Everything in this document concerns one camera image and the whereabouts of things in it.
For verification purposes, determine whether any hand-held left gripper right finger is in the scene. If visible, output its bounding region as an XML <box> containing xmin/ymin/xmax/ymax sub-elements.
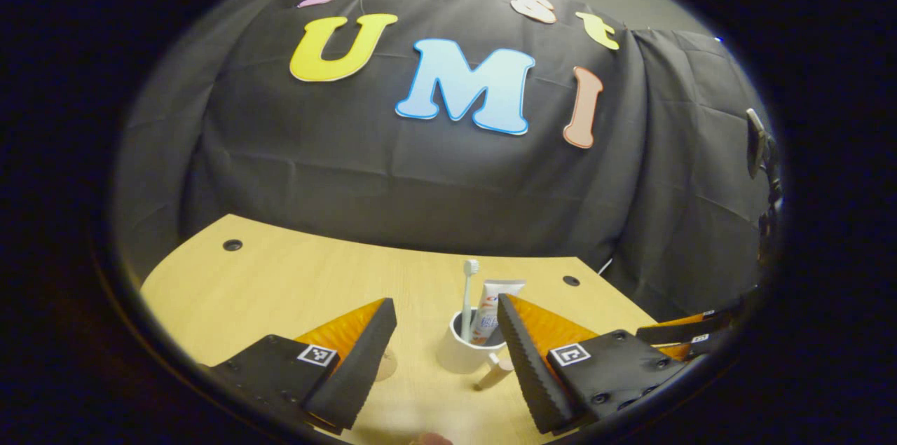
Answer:
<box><xmin>497</xmin><ymin>294</ymin><xmax>692</xmax><ymax>436</ymax></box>

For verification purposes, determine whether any black backdrop cloth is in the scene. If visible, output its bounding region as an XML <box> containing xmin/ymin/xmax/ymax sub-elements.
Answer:
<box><xmin>112</xmin><ymin>0</ymin><xmax>779</xmax><ymax>323</ymax></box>

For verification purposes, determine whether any white toothpaste tube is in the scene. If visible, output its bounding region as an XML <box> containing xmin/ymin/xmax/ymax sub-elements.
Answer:
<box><xmin>471</xmin><ymin>280</ymin><xmax>526</xmax><ymax>346</ymax></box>

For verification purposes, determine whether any light blue toothbrush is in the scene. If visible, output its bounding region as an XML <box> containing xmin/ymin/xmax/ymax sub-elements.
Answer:
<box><xmin>460</xmin><ymin>259</ymin><xmax>480</xmax><ymax>342</ymax></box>

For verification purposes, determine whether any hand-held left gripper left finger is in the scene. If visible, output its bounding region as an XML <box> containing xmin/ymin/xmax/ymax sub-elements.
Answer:
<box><xmin>209</xmin><ymin>297</ymin><xmax>398</xmax><ymax>432</ymax></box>

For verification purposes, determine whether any light wooden desktop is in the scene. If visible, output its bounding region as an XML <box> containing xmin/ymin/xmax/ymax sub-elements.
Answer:
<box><xmin>140</xmin><ymin>214</ymin><xmax>659</xmax><ymax>445</ymax></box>

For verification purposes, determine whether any white cup with wooden handle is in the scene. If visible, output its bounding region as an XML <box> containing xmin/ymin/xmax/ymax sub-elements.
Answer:
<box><xmin>436</xmin><ymin>308</ymin><xmax>516</xmax><ymax>392</ymax></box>

